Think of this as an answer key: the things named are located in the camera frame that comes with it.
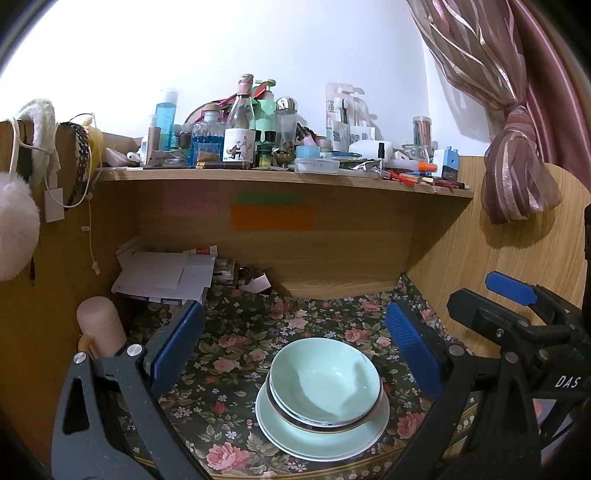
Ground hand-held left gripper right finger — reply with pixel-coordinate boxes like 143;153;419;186
385;299;542;480

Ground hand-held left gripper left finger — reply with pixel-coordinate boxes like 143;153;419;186
51;299;212;480

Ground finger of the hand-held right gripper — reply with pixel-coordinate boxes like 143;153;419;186
485;270;588;325
446;289;556;357

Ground light green bowl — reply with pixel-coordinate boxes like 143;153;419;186
269;337;383;426

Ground white bowl with dark dots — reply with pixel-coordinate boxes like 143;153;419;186
264;373;387;433

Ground light green plate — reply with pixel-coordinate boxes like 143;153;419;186
255;382;390;463

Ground floral tablecloth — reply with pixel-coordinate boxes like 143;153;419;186
108;272;490;480

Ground stack of white papers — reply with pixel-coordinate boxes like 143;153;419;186
110;244;218;306

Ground pink cylindrical device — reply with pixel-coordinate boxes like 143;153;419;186
76;296;128;366

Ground small white box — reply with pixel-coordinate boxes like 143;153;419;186
239;272;272;294

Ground pink striped curtain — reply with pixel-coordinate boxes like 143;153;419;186
405;0;591;226

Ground blue white pencil sharpener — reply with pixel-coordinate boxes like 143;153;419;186
438;146;461;182

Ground orange sticky note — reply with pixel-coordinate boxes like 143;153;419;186
229;205;315;232

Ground glass jar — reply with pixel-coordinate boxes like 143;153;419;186
401;143;433;162

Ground green sticky note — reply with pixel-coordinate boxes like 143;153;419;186
236;192;299;206

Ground clear tube of pencils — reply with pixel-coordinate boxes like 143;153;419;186
412;116;434;149

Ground white paper tag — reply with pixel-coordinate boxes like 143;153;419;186
44;186;66;224

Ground white rectangular box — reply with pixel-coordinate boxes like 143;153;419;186
348;140;393;160

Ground wooden shelf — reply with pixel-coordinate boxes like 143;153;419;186
95;167;476;199

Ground white fluffy earmuffs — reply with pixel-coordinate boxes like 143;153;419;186
0;97;59;282

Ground square glass bottle with cork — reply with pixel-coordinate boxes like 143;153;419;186
189;104;227;168

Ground clear lidded plastic box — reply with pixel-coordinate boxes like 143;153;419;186
294;158;341;175

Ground brown beaded headband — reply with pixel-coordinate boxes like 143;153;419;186
64;120;91;209

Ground small dark green bottle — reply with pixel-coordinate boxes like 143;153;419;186
255;130;276;168

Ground yellow headband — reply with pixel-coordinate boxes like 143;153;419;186
87;124;103;172

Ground clear bottle with illustrated label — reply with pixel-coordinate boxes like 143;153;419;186
223;73;257;168

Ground tall blue liquid bottle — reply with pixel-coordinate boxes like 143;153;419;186
154;89;179;154

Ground clear blister packs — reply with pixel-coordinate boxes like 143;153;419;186
325;82;378;153

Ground clear bottle with silver cap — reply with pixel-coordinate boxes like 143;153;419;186
275;96;299;149

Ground green pump bottle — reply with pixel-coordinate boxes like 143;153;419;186
253;79;278;136

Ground thin white cable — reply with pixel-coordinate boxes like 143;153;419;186
80;179;103;277

